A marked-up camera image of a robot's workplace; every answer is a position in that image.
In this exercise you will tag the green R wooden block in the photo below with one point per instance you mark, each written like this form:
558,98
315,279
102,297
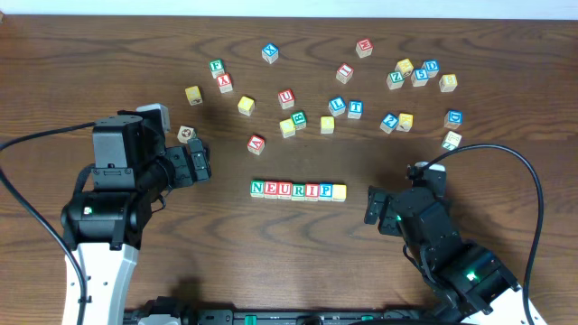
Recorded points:
298,191

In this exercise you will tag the yellow block far right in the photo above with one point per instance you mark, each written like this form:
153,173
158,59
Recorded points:
448,83

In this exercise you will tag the blue D wooden block right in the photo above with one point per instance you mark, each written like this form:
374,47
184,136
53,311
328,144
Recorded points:
453,119

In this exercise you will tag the blue d wooden block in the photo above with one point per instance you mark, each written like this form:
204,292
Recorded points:
431,67
453,119

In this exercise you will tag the blue D wooden block upper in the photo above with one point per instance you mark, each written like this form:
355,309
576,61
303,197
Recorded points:
431,67

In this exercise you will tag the green N wooden block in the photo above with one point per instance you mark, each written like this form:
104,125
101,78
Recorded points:
257,189

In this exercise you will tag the white green wooden block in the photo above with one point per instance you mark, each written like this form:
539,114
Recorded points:
451,141

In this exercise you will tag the blue T wooden block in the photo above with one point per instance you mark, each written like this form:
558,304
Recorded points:
356,109

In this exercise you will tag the white soccer ball block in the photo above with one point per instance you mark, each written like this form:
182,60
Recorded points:
185,134

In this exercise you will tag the blue 5 wooden block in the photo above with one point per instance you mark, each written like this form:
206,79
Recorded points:
419,78

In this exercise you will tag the red A wooden block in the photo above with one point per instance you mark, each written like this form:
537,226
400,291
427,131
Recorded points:
256,144

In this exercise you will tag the red block top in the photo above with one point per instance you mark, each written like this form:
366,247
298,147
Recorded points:
364,48

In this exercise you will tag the green F wooden block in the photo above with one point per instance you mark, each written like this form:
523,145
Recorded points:
216,68

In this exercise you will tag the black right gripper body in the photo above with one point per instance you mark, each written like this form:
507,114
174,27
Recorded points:
388,215

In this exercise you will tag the red u wooden block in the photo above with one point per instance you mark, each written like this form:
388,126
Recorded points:
284,190
286,98

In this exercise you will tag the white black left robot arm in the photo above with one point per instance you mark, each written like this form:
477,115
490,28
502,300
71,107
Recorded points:
112,202

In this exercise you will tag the yellow block top right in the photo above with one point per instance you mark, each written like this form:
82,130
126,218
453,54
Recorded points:
404,67

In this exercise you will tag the yellow block beside B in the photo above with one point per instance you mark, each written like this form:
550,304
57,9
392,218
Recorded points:
287,128

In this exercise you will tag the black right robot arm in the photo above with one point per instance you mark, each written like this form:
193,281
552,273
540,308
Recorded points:
471,282

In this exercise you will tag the yellow block mid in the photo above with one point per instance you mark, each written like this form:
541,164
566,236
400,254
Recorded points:
339,192

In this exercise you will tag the red E wooden block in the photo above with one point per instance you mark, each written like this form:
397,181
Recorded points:
271,190

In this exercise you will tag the red Y wooden block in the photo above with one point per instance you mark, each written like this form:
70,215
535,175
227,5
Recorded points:
224,83

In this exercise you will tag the green B wooden block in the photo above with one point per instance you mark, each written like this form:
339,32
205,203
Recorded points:
299,119

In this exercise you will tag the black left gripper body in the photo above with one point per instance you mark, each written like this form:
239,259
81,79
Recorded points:
185,164

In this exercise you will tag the yellow wooden block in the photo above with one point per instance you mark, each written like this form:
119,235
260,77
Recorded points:
246,105
193,95

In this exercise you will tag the blue L wooden block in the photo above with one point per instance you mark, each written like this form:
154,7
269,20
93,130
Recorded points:
337,106

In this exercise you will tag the green Z wooden block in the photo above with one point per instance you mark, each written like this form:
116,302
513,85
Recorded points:
395,80

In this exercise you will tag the blue P wooden block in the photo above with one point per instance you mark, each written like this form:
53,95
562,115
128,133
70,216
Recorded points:
325,191

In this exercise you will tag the yellow block centre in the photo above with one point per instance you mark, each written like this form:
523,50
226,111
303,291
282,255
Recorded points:
327,125

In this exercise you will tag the yellow block beside 2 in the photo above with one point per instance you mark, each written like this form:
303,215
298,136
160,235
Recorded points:
405,122

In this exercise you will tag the blue 2 wooden block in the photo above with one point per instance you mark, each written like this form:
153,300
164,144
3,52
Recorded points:
389,123

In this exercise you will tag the red i wooden block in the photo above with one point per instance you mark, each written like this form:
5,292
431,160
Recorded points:
344,73
312,191

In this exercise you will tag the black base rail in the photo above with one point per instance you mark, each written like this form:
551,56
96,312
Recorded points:
229,317

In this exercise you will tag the yellow wooden block left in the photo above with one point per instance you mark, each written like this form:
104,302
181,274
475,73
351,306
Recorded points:
193,95

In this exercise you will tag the blue X wooden block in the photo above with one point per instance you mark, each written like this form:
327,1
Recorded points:
270,53

